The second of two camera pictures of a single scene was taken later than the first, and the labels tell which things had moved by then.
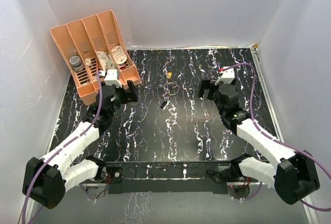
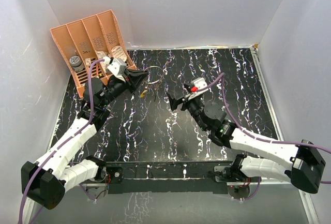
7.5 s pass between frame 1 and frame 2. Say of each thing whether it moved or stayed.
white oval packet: stayed
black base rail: stayed
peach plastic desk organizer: stayed
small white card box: stayed
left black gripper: moved
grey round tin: stayed
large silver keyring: moved
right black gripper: moved
